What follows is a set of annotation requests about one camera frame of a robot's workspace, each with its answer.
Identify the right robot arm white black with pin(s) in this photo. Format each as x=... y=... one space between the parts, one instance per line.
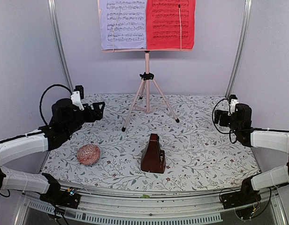
x=271 y=147

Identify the left aluminium frame post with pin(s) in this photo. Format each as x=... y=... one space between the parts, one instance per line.
x=59 y=45

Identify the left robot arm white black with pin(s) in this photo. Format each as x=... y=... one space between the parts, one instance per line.
x=21 y=146

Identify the aluminium front rail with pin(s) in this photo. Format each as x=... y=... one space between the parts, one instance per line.
x=104 y=206

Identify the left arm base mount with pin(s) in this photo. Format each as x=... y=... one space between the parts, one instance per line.
x=66 y=198

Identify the right aluminium frame post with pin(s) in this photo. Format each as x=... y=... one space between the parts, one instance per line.
x=240 y=46

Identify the red sheet music paper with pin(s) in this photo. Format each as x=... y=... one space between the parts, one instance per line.
x=170 y=24

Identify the purple sheet music paper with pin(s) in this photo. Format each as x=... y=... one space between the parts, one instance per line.
x=122 y=24

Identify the brown wooden metronome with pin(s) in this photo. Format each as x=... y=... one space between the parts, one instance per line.
x=153 y=158

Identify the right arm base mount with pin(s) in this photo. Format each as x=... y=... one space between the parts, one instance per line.
x=240 y=199

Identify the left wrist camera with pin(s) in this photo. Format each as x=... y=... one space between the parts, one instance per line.
x=77 y=95

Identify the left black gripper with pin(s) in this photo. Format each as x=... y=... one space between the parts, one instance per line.
x=98 y=114

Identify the pink music stand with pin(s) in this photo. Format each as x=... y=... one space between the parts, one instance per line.
x=144 y=88

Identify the aluminium frame post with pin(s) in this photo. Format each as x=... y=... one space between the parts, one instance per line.
x=59 y=45
x=240 y=46

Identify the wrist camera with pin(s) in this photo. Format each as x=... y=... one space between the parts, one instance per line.
x=77 y=95
x=233 y=101

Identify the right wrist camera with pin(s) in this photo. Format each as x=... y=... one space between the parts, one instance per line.
x=233 y=101

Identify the red patterned ceramic bowl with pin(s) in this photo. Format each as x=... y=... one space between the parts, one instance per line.
x=88 y=154

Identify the floral patterned table mat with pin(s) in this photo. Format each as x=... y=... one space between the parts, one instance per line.
x=174 y=149

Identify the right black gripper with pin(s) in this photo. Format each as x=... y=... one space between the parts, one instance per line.
x=218 y=114

